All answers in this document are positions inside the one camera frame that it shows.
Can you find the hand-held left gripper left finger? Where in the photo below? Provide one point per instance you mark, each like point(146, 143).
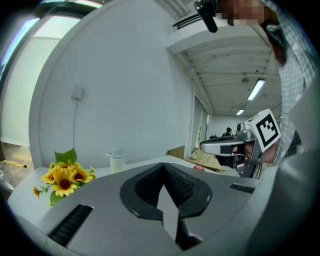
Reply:
point(140, 197)

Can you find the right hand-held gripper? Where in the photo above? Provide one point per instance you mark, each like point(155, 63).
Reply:
point(260, 130)

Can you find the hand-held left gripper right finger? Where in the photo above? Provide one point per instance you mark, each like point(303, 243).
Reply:
point(192, 197)

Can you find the red apple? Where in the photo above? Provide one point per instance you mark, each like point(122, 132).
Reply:
point(198, 168)

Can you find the person's right forearm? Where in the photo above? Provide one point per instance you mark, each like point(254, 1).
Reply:
point(270, 155)

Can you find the person's right hand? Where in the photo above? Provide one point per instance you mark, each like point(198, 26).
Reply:
point(247, 153)

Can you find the light wooden table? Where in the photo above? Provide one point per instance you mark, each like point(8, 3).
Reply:
point(205, 160)

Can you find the white bottle with blue lid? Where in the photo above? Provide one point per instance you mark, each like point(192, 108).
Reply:
point(117, 161)

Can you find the brown cardboard box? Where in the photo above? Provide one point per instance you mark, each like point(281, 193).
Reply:
point(177, 153)

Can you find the long ceiling light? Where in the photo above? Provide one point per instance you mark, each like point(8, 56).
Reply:
point(256, 89)
point(240, 111)

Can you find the yellow sunflower bouquet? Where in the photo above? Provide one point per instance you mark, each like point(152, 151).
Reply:
point(65, 181)

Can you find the round ceiling detector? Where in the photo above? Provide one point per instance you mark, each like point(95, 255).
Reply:
point(245, 80)

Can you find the person's checked shirt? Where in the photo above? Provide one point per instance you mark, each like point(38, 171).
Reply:
point(292, 82)

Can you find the white air vent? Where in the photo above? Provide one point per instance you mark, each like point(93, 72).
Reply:
point(186, 21)

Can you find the white wall switch box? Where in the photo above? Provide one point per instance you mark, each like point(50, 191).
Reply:
point(77, 92)

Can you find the black head-worn camera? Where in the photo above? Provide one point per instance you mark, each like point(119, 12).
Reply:
point(207, 13)

